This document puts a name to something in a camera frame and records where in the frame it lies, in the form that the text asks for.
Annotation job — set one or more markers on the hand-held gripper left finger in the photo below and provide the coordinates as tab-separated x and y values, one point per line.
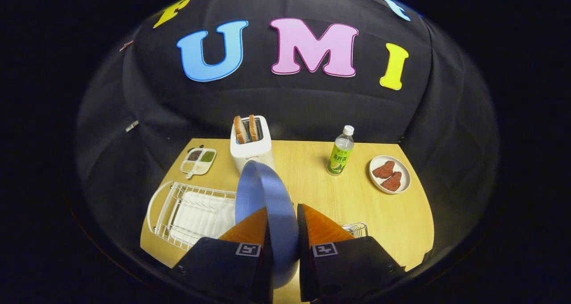
267	268

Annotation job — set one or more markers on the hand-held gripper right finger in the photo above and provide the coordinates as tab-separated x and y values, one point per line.
304	268

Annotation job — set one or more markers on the blue plate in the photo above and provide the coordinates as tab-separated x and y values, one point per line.
267	192

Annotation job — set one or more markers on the white oval dish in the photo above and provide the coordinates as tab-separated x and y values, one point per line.
403	179

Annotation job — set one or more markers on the white toaster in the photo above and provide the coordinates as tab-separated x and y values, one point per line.
252	154

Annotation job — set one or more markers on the green label drink bottle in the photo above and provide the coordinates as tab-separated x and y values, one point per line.
340	159

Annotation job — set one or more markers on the red meat slice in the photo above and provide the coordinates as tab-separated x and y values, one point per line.
383	170
391	181

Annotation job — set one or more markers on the divided condiment tray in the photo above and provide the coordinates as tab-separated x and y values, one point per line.
198	162

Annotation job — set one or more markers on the toast slice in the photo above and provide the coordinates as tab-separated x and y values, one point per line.
241	131
253	127

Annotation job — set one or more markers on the white clip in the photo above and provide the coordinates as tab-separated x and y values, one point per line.
132	126

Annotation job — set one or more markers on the pink clip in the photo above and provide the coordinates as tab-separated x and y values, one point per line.
126	45

